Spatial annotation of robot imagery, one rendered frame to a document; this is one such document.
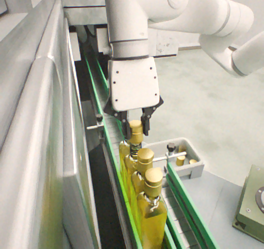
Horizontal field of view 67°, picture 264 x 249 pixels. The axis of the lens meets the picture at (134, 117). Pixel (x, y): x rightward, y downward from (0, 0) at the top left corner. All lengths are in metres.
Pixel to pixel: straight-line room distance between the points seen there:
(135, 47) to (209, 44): 0.31
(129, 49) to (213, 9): 0.23
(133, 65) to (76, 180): 0.25
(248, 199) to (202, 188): 0.18
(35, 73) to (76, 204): 0.13
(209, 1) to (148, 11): 0.19
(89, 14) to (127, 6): 0.92
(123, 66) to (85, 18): 0.93
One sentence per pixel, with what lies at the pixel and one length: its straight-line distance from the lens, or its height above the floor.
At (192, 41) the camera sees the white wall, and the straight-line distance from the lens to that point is 5.43.
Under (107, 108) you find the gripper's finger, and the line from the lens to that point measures 0.42.
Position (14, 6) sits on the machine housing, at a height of 1.44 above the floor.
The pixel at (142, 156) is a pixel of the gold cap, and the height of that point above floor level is 1.16.
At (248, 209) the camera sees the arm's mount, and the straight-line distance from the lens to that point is 0.81.
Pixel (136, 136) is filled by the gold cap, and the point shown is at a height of 1.18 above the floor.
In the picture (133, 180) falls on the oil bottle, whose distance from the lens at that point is 0.48.
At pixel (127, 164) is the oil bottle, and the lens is 0.51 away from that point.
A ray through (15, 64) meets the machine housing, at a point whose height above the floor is 1.41.
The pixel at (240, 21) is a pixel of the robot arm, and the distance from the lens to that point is 0.59.
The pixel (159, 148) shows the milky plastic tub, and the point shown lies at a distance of 0.96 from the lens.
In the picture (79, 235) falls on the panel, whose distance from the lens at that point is 0.29.
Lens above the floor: 1.46
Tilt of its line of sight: 35 degrees down
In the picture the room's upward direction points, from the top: straight up
